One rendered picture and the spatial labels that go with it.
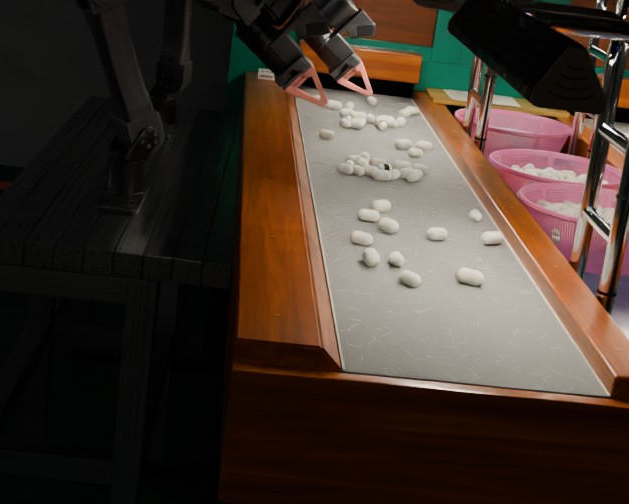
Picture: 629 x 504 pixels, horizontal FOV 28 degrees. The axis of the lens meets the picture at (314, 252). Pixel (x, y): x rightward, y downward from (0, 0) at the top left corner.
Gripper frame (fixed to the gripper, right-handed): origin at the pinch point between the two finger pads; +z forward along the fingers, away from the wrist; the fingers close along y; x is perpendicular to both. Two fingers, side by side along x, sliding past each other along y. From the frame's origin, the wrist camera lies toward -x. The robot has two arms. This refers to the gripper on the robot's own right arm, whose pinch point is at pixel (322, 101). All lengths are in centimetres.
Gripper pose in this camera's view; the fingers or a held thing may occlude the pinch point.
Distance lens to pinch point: 227.3
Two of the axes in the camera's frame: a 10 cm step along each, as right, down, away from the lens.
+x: -7.3, 6.6, 1.7
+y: -0.5, -3.0, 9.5
